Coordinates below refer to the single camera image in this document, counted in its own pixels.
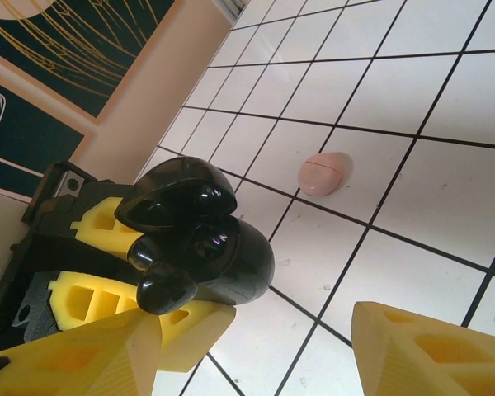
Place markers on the panel cream disc gold rays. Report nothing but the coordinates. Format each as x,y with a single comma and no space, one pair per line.
66,49

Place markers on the black earbud charging case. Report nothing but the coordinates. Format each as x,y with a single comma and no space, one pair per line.
251,264

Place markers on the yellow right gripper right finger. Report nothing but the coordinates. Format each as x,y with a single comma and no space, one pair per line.
437,363

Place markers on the pink earbud charging case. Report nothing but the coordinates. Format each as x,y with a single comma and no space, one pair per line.
319,175

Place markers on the panel with single flower outline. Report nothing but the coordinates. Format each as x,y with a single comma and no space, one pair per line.
33,144

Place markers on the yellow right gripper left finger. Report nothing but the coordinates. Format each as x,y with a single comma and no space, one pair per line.
66,363

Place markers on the aluminium corner post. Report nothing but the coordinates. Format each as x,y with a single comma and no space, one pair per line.
231,6

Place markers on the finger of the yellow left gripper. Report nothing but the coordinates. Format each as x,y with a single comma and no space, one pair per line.
107,235
198,330

